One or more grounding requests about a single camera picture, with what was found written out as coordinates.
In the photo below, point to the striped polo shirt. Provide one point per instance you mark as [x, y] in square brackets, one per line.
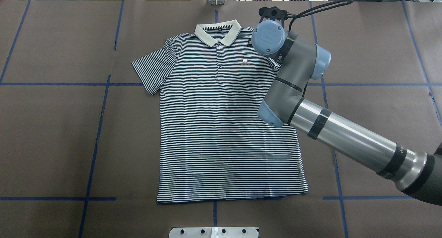
[213, 145]

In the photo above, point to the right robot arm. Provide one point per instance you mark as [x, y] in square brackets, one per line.
[416, 174]

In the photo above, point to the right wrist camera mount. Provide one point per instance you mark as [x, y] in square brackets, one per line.
[273, 13]

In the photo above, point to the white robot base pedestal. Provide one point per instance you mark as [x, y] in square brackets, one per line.
[214, 232]

